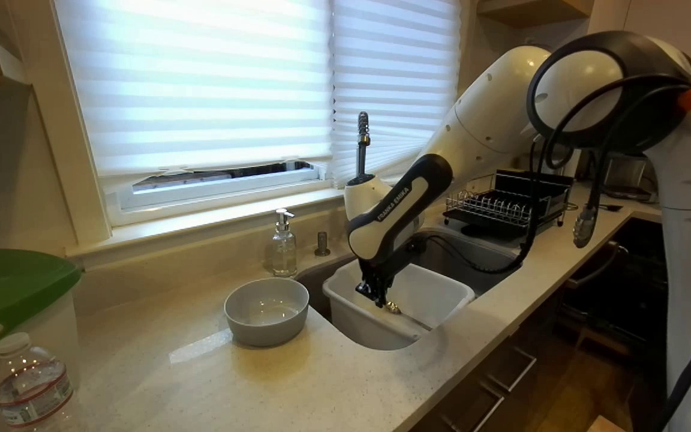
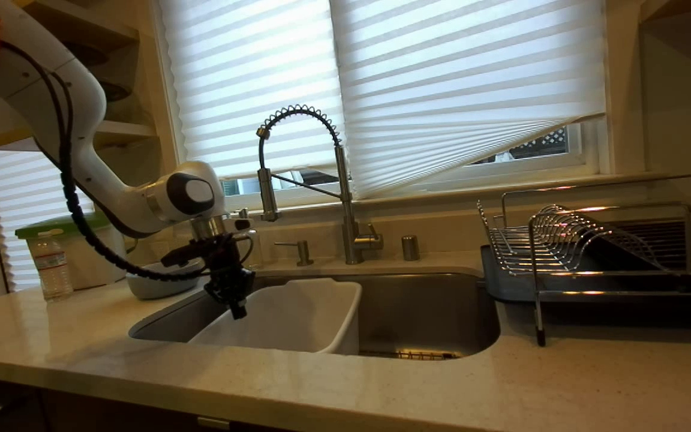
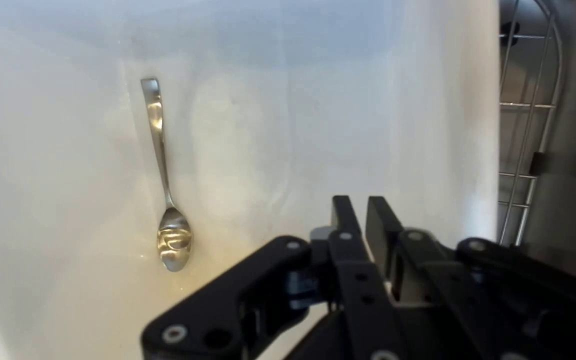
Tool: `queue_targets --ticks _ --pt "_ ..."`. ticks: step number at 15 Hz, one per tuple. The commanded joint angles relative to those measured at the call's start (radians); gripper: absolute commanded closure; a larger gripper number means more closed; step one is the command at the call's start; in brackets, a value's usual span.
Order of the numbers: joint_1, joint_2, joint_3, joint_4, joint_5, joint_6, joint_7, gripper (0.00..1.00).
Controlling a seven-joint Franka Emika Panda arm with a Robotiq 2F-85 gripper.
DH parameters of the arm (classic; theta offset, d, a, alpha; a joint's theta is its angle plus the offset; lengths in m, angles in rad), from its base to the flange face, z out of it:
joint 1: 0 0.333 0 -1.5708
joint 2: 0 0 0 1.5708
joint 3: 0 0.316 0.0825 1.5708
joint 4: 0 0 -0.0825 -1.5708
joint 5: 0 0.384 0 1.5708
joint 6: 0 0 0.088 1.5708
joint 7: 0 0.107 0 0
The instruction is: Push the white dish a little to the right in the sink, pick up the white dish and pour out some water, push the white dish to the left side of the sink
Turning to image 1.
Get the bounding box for chrome spring faucet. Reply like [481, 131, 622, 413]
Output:
[351, 107, 375, 183]

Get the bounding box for clear water bottle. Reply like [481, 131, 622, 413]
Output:
[0, 331, 76, 432]

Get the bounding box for wooden cabinet drawer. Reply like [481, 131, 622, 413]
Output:
[429, 376, 509, 432]
[477, 342, 540, 395]

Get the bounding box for wide white window blind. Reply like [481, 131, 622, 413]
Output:
[52, 0, 333, 183]

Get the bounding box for clear soap dispenser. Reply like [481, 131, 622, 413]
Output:
[269, 205, 300, 277]

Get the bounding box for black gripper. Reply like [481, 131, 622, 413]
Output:
[352, 251, 406, 317]

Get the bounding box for narrow white window blind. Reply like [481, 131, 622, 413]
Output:
[328, 0, 463, 186]

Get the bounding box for white window frame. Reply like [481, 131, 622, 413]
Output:
[104, 159, 348, 227]

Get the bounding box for black dish rack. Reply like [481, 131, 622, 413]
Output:
[442, 167, 575, 241]

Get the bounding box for silver kitchen appliance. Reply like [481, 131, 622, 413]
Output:
[599, 150, 658, 198]

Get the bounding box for clear plastic container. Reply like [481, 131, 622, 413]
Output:
[0, 293, 87, 432]

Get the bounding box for grey round bowl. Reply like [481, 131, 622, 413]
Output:
[221, 275, 314, 349]

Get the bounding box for white plastic dish tub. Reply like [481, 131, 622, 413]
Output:
[322, 256, 477, 353]

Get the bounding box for stainless steel sink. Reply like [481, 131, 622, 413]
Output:
[293, 223, 525, 354]

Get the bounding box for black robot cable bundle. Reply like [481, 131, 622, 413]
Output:
[406, 77, 687, 275]

